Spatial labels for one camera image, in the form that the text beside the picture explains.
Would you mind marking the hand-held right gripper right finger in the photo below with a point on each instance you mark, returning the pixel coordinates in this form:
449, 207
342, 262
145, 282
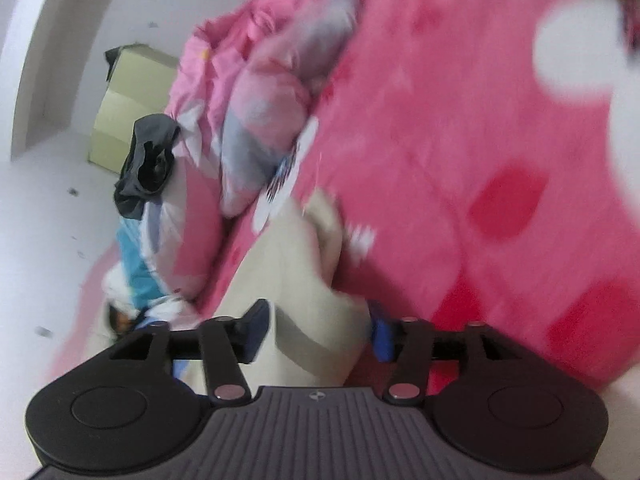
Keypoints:
382, 340

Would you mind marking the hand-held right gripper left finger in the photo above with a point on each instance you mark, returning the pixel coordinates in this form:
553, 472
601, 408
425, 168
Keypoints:
256, 332

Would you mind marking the cream zip sweatshirt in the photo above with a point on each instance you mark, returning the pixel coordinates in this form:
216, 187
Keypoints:
295, 280

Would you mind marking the teal striped cloth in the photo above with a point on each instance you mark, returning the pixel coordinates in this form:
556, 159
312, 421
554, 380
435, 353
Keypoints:
140, 265

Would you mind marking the dark grey garment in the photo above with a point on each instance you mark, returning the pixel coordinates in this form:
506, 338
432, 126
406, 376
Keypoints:
147, 160

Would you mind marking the pink floral bed sheet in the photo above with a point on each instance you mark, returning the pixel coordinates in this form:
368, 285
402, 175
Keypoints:
450, 135

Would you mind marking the pink grey duvet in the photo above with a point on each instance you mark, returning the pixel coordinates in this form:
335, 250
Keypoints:
265, 85

